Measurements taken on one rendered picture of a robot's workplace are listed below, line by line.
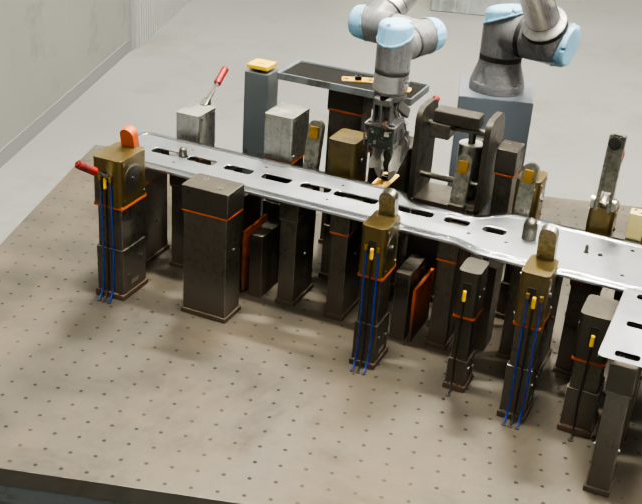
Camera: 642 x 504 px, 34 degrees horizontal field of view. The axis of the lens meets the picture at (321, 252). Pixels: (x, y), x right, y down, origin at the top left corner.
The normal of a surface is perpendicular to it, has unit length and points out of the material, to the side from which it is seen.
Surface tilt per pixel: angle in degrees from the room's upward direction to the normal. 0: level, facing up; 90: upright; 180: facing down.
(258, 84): 90
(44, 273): 0
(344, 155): 90
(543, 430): 0
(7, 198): 0
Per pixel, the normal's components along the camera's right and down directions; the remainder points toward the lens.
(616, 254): 0.07, -0.89
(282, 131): -0.41, 0.39
